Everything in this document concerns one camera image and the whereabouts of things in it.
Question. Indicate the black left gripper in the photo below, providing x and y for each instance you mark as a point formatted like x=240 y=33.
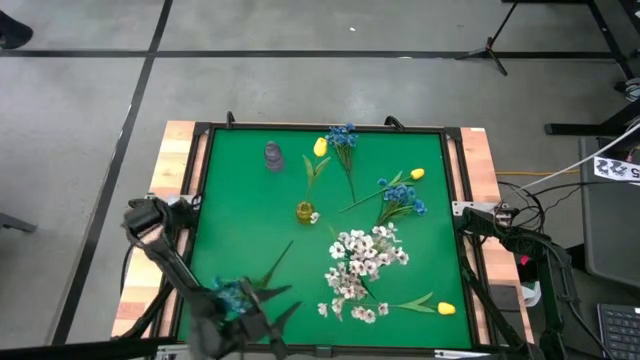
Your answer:
x=220 y=327

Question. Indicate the blue artificial flower bunch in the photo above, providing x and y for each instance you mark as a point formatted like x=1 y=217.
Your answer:
x=341 y=137
x=400 y=194
x=231 y=300

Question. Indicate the white artificial flower bunch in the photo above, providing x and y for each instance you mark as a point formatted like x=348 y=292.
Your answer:
x=369 y=315
x=337 y=250

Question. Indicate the yellow artificial tulip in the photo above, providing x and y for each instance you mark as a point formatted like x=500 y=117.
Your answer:
x=320 y=147
x=417 y=173

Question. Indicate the green stem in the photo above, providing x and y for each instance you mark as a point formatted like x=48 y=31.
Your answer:
x=446 y=308

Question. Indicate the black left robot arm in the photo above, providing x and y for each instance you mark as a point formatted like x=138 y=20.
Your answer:
x=165 y=255

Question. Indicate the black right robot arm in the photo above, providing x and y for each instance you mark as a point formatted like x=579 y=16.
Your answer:
x=525 y=242

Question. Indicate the yellow ribbed glass vase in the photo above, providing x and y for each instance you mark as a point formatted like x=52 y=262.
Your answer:
x=304 y=212

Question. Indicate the purple ribbed glass vase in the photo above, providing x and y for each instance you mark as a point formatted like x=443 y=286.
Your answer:
x=274 y=157

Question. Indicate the green table mat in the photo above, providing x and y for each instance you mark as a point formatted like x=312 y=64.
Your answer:
x=250 y=240

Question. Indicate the small loose white blossom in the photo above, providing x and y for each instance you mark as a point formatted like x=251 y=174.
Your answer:
x=314 y=218

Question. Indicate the black diagonal table strut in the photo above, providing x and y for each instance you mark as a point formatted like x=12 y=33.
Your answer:
x=145 y=317
x=487 y=300

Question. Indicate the black table clamp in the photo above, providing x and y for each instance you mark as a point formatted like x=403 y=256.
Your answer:
x=394 y=121
x=230 y=119

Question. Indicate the grey chair leg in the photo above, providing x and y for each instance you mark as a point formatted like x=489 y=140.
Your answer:
x=17 y=224

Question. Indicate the black tripod stand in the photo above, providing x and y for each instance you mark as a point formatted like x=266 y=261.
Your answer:
x=487 y=50

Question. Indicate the grey desk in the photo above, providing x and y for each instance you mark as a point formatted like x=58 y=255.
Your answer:
x=610 y=230

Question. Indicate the black floor stand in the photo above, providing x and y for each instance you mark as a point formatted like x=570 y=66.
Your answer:
x=575 y=129

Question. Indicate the black keyboard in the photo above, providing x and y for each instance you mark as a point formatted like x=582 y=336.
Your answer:
x=622 y=332

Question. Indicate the white numbered paper tag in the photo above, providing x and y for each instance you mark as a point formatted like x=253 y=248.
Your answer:
x=612 y=169

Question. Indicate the person's foot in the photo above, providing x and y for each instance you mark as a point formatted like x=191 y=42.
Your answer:
x=12 y=32

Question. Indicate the white metal bracket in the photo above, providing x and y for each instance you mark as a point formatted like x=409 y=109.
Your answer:
x=460 y=354
x=170 y=352

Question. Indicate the black frame beam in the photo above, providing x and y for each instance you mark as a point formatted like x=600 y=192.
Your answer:
x=75 y=350

